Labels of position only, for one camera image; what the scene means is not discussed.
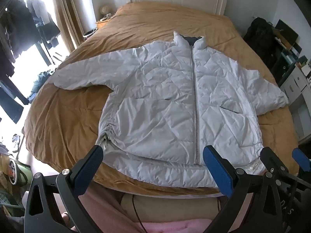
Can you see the teal metal shelf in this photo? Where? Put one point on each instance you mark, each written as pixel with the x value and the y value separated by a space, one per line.
pixel 286 60

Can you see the white drawer cabinet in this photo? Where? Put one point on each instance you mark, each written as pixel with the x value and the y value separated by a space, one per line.
pixel 294 82

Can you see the pile of blue clothes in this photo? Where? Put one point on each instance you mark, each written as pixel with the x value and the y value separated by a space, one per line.
pixel 40 82

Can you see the beige bed base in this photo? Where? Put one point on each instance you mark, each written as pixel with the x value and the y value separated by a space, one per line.
pixel 170 208

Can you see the round fan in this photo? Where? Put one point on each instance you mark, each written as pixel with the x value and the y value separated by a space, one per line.
pixel 14 172

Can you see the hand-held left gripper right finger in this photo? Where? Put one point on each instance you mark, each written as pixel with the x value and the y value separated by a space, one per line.
pixel 218 172

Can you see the white puffer jacket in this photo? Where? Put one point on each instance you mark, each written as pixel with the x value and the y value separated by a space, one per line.
pixel 158 89

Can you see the person's pink pants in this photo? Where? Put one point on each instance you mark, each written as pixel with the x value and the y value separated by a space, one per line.
pixel 109 213

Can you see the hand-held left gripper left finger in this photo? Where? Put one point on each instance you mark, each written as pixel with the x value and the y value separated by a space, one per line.
pixel 90 167

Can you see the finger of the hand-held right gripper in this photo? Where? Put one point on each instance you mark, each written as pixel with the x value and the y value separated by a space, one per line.
pixel 301 159
pixel 274 161

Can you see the beige curtain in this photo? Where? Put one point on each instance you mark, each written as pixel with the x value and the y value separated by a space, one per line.
pixel 65 12

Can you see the black backpack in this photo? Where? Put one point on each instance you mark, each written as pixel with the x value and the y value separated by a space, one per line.
pixel 262 41

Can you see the round table lamp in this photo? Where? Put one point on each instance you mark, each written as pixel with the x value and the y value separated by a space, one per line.
pixel 105 9

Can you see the wooden nightstand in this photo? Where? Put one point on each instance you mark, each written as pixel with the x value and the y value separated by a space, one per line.
pixel 102 24

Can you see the bed with tan quilt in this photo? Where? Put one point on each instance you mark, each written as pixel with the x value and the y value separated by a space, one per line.
pixel 145 21

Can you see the green plastic basket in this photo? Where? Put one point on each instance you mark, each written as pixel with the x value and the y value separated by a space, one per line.
pixel 9 201

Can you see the white sneakers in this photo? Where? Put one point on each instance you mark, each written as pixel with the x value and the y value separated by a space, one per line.
pixel 17 143

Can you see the hanging dark clothes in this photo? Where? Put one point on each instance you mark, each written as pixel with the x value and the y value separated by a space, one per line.
pixel 17 29

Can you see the round waste bin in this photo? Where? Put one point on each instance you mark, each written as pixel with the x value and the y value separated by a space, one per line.
pixel 90 33

